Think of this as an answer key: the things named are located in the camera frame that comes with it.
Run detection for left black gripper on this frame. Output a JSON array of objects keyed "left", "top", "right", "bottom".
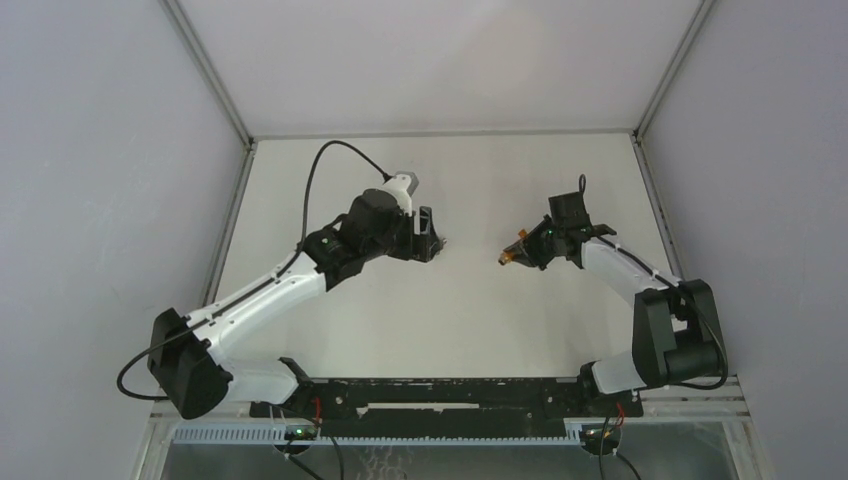
[{"left": 362, "top": 205, "right": 442, "bottom": 264}]

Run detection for orange faucet body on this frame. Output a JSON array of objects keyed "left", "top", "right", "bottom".
[{"left": 498, "top": 229, "right": 533, "bottom": 267}]

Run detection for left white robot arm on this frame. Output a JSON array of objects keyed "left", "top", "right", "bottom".
[{"left": 147, "top": 188, "right": 444, "bottom": 420}]

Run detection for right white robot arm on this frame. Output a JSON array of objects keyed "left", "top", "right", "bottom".
[{"left": 499, "top": 191, "right": 729, "bottom": 416}]

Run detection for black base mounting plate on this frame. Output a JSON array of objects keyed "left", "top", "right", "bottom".
[{"left": 249, "top": 377, "right": 643, "bottom": 440}]

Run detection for right green circuit board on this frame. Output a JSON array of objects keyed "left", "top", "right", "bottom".
[{"left": 580, "top": 426, "right": 622, "bottom": 444}]

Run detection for green circuit board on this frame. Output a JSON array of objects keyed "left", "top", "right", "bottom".
[
  {"left": 580, "top": 426, "right": 622, "bottom": 444},
  {"left": 284, "top": 426, "right": 319, "bottom": 442}
]

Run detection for left green circuit board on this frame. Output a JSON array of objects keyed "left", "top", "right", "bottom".
[{"left": 284, "top": 426, "right": 319, "bottom": 442}]

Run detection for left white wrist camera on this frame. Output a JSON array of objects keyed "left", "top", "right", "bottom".
[{"left": 380, "top": 171, "right": 419, "bottom": 216}]

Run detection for left black camera cable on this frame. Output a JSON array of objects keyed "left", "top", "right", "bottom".
[{"left": 299, "top": 139, "right": 393, "bottom": 250}]

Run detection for white slotted cable duct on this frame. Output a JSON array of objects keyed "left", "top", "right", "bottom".
[{"left": 170, "top": 423, "right": 584, "bottom": 446}]

